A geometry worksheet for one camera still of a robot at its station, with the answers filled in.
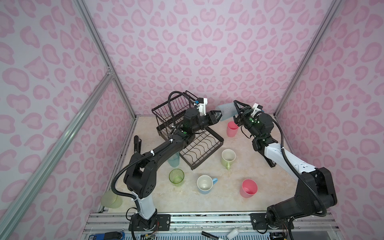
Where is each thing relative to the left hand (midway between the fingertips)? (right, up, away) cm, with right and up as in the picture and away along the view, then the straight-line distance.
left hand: (224, 110), depth 74 cm
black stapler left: (-53, -20, +26) cm, 62 cm away
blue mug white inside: (-9, -40, +10) cm, 42 cm away
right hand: (+4, +3, -1) cm, 6 cm away
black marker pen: (-8, -58, -5) cm, 59 cm away
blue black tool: (-52, -57, -8) cm, 77 cm away
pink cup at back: (+10, -10, +24) cm, 28 cm away
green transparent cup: (-25, -37, +12) cm, 46 cm away
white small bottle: (+3, -57, -6) cm, 57 cm away
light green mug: (+5, -26, +17) cm, 31 cm away
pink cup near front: (+16, -43, +9) cm, 46 cm away
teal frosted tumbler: (-27, -28, +13) cm, 41 cm away
